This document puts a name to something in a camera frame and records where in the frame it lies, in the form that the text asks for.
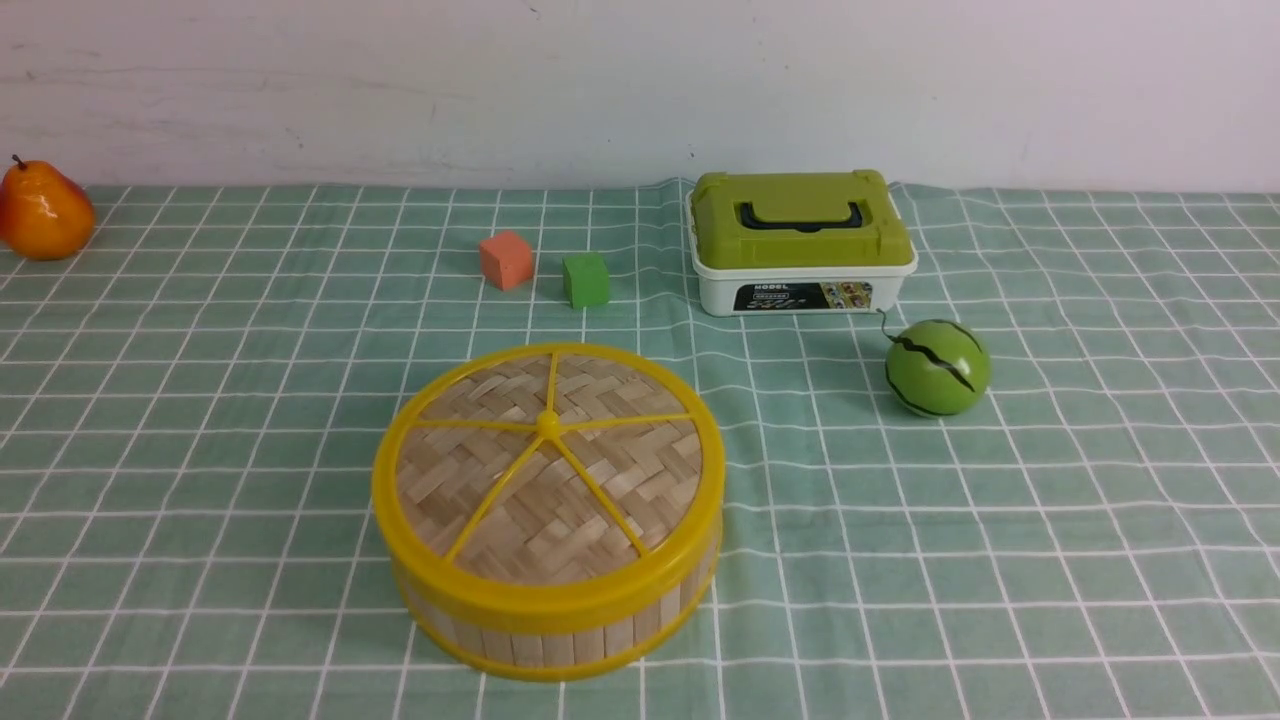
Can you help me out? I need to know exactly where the yellow bamboo steamer base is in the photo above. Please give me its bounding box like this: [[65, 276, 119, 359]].
[[390, 541, 722, 682]]

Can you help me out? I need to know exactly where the green white storage box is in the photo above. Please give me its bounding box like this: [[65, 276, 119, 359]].
[[686, 169, 918, 316]]

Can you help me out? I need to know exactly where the green toy watermelon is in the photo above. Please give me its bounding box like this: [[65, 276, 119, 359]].
[[876, 307, 992, 418]]

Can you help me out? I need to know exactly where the green foam cube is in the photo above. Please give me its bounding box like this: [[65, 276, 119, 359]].
[[562, 251, 611, 310]]

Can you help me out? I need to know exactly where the green checkered tablecloth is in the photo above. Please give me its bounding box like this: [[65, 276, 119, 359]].
[[1, 179, 1279, 719]]

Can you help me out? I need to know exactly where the orange toy pear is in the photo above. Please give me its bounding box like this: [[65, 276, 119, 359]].
[[1, 154, 96, 261]]

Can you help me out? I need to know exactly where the yellow woven steamer lid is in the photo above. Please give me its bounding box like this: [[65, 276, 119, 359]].
[[372, 343, 727, 634]]

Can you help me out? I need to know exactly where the orange foam cube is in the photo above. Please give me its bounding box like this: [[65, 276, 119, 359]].
[[477, 231, 536, 292]]

